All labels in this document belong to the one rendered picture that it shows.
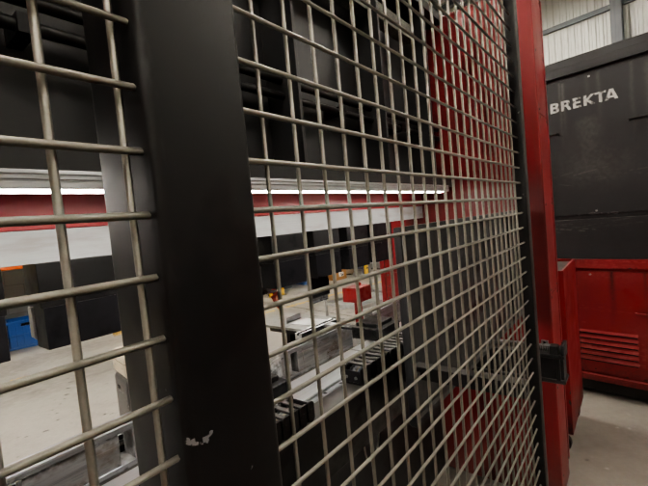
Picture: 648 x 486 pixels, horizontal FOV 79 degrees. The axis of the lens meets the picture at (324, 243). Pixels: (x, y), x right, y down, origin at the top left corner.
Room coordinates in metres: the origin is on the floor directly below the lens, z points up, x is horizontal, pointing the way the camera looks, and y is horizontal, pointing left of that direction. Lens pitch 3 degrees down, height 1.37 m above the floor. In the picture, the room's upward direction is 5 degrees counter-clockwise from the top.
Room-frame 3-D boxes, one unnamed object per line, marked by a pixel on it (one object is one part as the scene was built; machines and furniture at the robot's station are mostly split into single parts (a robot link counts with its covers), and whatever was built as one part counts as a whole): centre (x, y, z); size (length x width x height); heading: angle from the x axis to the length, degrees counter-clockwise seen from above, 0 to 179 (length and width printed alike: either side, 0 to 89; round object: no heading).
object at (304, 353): (1.37, 0.07, 0.92); 0.39 x 0.06 x 0.10; 141
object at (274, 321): (1.51, 0.15, 1.00); 0.26 x 0.18 x 0.01; 51
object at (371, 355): (1.00, -0.15, 1.02); 0.37 x 0.06 x 0.04; 141
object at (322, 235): (1.43, 0.02, 1.26); 0.15 x 0.09 x 0.17; 141
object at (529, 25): (2.06, -0.71, 1.15); 0.85 x 0.25 x 2.30; 51
